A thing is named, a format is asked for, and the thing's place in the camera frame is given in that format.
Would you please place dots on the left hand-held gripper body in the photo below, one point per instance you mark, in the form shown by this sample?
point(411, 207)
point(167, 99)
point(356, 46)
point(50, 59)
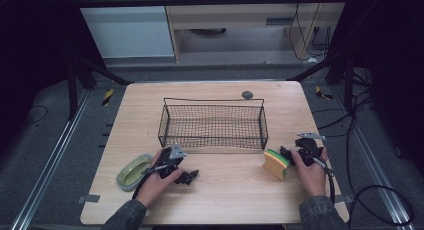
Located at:
point(168, 160)

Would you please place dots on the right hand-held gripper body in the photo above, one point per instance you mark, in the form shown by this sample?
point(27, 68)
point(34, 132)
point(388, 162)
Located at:
point(308, 150)

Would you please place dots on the yellow and green sponge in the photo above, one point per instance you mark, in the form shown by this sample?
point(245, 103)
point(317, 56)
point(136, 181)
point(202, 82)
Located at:
point(275, 165)

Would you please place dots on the green oval soap dish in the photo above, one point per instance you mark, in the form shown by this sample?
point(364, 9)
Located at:
point(133, 172)

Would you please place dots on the person's left hand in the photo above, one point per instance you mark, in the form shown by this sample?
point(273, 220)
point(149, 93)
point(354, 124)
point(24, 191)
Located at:
point(155, 186)

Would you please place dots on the person's right hand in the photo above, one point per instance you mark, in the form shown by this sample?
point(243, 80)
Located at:
point(311, 180)

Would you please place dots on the yellow and black tape strip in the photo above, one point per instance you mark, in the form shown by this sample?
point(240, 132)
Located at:
point(321, 93)
point(107, 97)

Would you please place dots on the grey tape piece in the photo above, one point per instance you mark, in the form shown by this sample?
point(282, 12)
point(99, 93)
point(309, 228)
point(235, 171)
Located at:
point(88, 198)
point(345, 198)

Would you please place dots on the grey round table disc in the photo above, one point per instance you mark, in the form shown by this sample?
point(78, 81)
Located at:
point(247, 95)

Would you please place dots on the black metal stand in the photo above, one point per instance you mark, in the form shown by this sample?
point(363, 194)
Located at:
point(71, 90)
point(349, 86)

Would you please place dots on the white plug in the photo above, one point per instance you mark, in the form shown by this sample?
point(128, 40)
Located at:
point(312, 60)

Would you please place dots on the dark curtain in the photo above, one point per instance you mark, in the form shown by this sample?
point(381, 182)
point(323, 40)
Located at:
point(390, 56)
point(33, 40)

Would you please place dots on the white cabinet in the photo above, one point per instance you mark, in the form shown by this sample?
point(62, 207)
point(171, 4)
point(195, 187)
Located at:
point(126, 33)

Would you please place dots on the light wooden desk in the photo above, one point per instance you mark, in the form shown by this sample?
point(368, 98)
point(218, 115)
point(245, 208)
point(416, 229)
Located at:
point(233, 18)

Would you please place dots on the aluminium floor rail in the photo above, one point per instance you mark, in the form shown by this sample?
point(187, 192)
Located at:
point(376, 166)
point(50, 163)

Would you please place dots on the black horizontal frame bar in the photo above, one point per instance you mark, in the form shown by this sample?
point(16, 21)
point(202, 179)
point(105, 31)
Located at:
point(200, 1)

